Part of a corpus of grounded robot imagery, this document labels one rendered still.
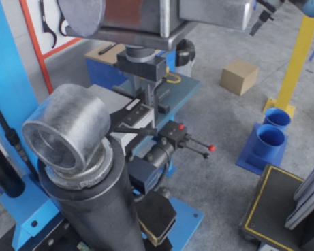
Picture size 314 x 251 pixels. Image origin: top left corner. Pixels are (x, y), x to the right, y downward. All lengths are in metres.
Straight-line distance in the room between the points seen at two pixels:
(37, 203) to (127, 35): 0.78
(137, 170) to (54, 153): 0.61
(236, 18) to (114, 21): 0.10
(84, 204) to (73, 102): 0.22
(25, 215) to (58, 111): 0.55
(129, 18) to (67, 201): 0.41
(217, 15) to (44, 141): 0.43
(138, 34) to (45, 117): 0.27
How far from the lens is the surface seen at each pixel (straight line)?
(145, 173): 1.06
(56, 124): 0.41
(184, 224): 1.92
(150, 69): 0.59
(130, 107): 0.65
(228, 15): 0.19
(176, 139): 1.20
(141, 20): 0.19
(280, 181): 2.09
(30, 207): 0.92
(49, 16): 2.71
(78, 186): 0.50
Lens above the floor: 1.89
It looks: 44 degrees down
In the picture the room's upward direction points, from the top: 2 degrees counter-clockwise
